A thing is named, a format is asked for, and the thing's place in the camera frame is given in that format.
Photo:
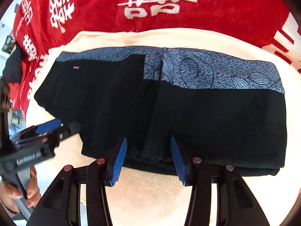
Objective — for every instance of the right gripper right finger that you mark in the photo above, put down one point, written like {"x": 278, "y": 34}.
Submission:
{"x": 236, "y": 204}

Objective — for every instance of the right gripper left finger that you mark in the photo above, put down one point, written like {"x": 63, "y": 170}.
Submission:
{"x": 60, "y": 204}

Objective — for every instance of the black pants with patterned waistband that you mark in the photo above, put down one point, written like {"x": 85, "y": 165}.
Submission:
{"x": 224, "y": 109}

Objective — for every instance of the person's left hand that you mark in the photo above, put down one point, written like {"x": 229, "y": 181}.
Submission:
{"x": 9, "y": 193}

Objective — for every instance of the cream peach cloth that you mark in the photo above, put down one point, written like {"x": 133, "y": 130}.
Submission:
{"x": 142, "y": 198}

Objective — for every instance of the red blanket with white characters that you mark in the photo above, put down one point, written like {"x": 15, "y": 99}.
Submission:
{"x": 273, "y": 25}

